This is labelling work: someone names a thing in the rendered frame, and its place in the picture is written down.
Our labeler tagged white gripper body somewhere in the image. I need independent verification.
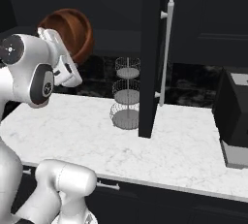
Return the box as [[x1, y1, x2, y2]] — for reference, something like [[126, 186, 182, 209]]
[[36, 27, 71, 63]]

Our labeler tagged brown wooden bowl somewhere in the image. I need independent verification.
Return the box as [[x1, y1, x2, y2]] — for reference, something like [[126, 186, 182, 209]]
[[38, 8, 96, 67]]

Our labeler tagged open dark cabinet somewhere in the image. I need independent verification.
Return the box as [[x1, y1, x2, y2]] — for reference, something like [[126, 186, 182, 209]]
[[0, 0, 143, 58]]

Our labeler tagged open dark cabinet door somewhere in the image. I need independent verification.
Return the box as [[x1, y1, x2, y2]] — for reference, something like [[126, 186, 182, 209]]
[[138, 0, 170, 140]]

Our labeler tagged closed dark cabinet door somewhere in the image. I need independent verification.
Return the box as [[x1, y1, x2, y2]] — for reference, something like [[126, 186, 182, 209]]
[[167, 0, 248, 69]]

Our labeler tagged black countertop appliance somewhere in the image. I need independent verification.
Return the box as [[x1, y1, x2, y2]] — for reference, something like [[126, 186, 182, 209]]
[[211, 67, 248, 171]]

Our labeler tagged dark drawer front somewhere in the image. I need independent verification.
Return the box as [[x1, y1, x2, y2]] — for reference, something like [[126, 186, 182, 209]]
[[85, 176, 248, 224]]

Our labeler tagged three-tier wire stand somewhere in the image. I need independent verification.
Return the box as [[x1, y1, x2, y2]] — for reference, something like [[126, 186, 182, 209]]
[[108, 56, 142, 131]]

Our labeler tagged long white door handle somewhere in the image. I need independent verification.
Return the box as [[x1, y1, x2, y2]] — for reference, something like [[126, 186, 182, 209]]
[[154, 0, 175, 108]]

